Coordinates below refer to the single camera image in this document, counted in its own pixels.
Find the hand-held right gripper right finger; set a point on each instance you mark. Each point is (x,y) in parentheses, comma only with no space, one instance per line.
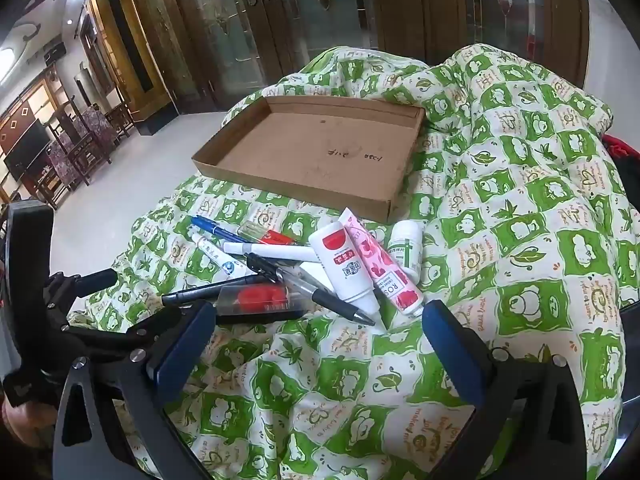
(450,342)

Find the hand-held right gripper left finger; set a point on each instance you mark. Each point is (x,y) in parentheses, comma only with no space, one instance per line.
(185,342)

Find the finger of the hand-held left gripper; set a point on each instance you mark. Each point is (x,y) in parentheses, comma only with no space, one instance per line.
(140,327)
(82,281)

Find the slim black pen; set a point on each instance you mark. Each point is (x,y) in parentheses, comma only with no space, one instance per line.
(200,294)

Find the red candle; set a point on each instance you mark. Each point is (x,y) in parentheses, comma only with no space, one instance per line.
(260,299)

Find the small white ointment tube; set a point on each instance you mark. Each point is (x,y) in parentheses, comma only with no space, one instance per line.
(215,260)

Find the pink flowered tube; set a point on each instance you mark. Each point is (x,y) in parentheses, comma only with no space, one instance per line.
(387,272)

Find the white bottle with green label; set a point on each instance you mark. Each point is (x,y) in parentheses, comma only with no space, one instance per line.
(405,250)

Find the blue pen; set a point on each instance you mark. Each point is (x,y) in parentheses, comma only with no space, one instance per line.
(220,230)

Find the white marker pen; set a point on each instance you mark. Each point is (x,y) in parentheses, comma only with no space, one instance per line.
(270,251)

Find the black pen with clear barrel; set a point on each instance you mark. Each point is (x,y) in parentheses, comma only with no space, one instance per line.
(310,290)

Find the white tube with red label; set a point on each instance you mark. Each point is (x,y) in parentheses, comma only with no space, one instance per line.
(337,260)

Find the shallow cardboard tray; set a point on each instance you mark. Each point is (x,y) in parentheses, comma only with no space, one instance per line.
(320,155)

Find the person's left hand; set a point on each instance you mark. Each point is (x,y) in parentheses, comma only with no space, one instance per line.
(17,427)

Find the black television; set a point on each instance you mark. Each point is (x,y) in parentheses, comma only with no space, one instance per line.
(25,152)

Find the wooden chair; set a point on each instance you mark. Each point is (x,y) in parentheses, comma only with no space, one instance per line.
(75,145)

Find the green printed blanket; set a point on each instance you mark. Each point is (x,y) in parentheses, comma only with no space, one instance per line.
(500,185)

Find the red and black bag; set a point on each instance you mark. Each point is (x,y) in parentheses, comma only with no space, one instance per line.
(622,152)

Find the wooden glass-panel doors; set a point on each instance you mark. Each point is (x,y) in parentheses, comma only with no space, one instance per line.
(320,20)

